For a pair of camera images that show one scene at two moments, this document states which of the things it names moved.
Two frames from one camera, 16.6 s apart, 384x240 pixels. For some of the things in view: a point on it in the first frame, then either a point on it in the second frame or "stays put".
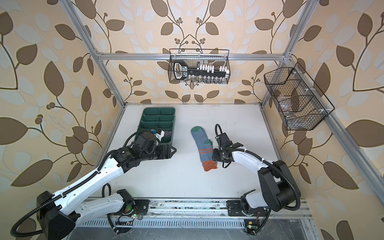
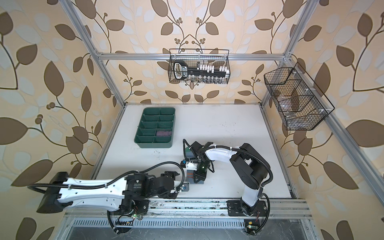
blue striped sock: (205, 148) -> (190, 155)
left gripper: (169, 154) -> (170, 196)
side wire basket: (301, 105) stays put
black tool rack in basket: (181, 71) stays put
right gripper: (215, 155) -> (201, 176)
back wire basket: (199, 66) stays put
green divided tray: (153, 118) stays put
